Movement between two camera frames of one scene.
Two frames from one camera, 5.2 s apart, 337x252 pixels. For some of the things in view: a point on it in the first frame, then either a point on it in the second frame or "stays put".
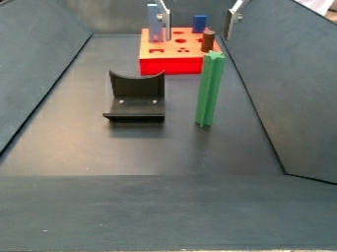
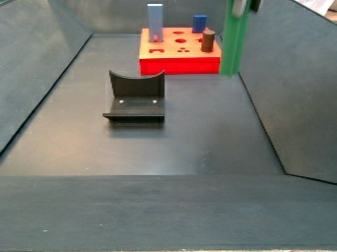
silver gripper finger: [232, 15] stays put
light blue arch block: [156, 24] stays put
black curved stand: [138, 98] stays put
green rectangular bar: [210, 87] → [233, 39]
